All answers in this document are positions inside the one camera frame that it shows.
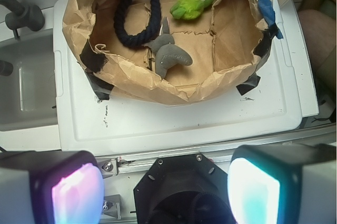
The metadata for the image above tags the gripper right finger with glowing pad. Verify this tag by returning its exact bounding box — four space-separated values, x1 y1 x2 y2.
227 144 336 223

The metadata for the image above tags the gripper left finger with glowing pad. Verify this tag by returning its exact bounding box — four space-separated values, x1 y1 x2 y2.
1 150 104 223

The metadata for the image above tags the green plush animal toy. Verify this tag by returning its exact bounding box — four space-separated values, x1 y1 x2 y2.
170 0 214 21

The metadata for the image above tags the white plastic lid tray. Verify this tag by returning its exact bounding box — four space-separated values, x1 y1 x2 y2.
53 0 302 156

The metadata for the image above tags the white sink basin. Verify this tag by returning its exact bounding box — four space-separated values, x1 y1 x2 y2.
1 29 57 131

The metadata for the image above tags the grey faucet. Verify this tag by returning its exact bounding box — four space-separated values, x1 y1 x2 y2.
1 0 45 40

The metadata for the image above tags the grey plush shark toy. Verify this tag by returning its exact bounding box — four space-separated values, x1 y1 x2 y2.
144 17 193 79

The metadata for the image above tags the brown paper bag bin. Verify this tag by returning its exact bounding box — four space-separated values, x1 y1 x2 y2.
63 0 282 105

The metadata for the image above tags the blue painter tape strip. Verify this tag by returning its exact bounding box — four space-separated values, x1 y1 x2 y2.
257 0 283 39

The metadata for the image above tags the metal corner bracket upper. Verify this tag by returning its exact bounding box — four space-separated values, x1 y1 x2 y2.
96 158 119 179

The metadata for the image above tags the metal corner bracket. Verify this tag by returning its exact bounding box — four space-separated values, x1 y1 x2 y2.
96 158 119 179
102 195 122 220

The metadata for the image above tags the metal corner bracket lower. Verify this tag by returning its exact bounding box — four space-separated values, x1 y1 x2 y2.
102 195 122 220

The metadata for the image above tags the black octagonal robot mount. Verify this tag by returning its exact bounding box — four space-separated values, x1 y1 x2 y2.
133 154 236 223

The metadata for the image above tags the dark navy rope toy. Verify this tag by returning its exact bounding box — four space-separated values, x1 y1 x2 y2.
113 0 161 48

